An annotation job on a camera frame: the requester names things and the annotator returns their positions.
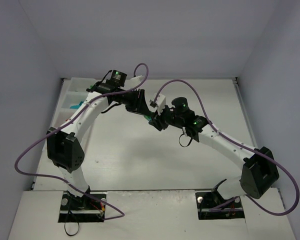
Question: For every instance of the clear plastic compartment tray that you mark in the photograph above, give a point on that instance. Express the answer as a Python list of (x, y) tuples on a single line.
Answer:
[(73, 91)]

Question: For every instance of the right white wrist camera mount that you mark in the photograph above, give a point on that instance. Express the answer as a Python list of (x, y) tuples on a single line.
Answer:
[(158, 102)]

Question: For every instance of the teal oval lego brick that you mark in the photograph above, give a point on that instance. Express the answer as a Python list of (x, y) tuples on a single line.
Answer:
[(77, 106)]

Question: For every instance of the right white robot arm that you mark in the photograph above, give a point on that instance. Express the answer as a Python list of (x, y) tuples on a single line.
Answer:
[(258, 174)]

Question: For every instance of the red green blue lego stack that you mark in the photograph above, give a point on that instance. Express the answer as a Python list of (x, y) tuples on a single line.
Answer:
[(148, 118)]

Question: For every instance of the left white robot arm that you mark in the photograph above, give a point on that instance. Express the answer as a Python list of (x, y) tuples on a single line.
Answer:
[(64, 147)]

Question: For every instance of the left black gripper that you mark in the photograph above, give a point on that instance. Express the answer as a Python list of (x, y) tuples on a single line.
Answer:
[(129, 100)]

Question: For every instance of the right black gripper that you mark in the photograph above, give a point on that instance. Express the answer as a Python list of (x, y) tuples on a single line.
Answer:
[(163, 119)]

